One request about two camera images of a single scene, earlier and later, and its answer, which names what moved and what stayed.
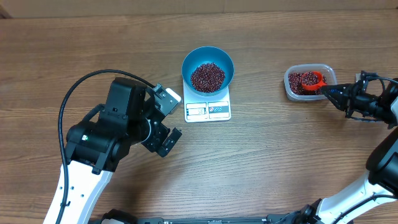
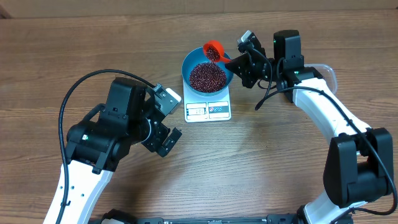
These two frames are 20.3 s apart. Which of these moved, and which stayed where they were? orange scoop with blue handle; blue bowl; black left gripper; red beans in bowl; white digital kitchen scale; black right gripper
Moved: black right gripper; orange scoop with blue handle
Stayed: black left gripper; red beans in bowl; white digital kitchen scale; blue bowl
